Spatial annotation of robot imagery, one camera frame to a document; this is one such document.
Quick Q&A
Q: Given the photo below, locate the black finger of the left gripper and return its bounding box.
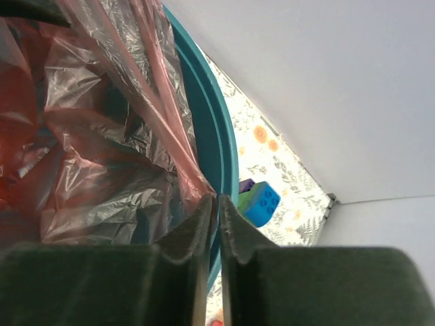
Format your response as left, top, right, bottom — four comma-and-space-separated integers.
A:
0, 0, 70, 27

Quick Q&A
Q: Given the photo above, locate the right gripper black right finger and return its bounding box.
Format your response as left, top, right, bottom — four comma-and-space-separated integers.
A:
219, 195, 434, 325

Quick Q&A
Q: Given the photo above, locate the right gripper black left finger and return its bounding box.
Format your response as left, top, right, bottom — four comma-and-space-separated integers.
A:
1, 195, 213, 325

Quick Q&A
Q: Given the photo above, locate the red plastic trash bag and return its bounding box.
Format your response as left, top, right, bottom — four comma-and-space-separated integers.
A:
1, 1, 214, 245

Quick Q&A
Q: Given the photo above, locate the teal plastic trash bin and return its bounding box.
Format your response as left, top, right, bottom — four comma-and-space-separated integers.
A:
162, 5, 241, 289

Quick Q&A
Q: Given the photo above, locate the colourful toy block car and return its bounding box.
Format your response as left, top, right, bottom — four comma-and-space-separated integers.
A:
237, 179, 281, 228

